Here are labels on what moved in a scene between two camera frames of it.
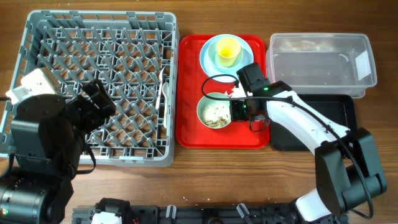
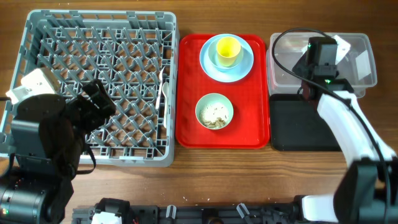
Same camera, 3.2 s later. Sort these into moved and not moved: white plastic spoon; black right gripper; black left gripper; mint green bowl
Moved: black right gripper
Not moved: white plastic spoon; black left gripper; mint green bowl
